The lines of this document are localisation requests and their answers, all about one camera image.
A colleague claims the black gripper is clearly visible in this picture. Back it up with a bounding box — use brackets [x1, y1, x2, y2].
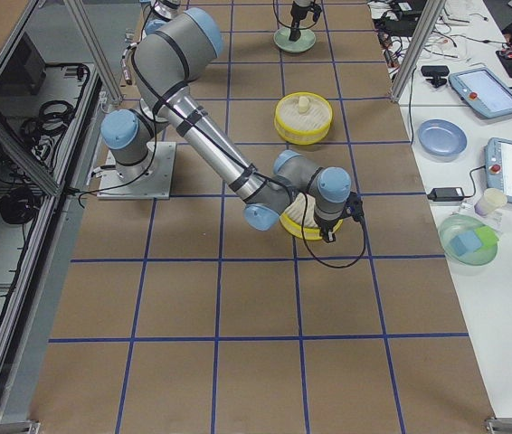
[315, 213, 340, 243]
[289, 15, 302, 42]

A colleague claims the yellow bamboo steamer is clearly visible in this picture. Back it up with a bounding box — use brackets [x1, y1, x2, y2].
[274, 91, 333, 146]
[280, 193, 345, 241]

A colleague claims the white steamed bun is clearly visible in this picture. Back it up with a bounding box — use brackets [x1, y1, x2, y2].
[298, 96, 310, 114]

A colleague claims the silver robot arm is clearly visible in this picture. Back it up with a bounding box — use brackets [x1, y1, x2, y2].
[148, 0, 322, 42]
[100, 8, 362, 242]

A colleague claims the light green plate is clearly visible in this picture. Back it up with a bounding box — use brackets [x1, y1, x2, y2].
[273, 27, 316, 53]

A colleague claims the black power adapter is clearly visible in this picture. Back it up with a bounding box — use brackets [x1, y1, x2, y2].
[427, 187, 466, 202]

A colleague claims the clear green bowl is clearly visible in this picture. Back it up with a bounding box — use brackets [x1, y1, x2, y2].
[439, 214, 499, 266]

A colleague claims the blue sponge block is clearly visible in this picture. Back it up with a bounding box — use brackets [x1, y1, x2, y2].
[449, 231, 480, 257]

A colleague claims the black webcam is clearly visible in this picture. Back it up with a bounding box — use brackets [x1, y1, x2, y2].
[421, 65, 450, 89]

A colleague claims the blue plate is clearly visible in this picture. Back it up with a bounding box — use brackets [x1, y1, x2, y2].
[417, 118, 468, 161]

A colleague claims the green sponge block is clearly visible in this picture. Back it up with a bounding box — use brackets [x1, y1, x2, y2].
[473, 225, 499, 250]

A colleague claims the paper cup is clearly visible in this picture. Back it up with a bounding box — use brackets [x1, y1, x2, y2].
[474, 188, 507, 216]

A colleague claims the far blue teach pendant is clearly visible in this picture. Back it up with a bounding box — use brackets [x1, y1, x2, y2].
[448, 67, 512, 118]

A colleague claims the aluminium frame post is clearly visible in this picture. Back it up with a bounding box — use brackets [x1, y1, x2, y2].
[390, 0, 445, 102]

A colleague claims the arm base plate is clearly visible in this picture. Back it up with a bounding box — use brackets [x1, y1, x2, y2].
[97, 141, 176, 200]

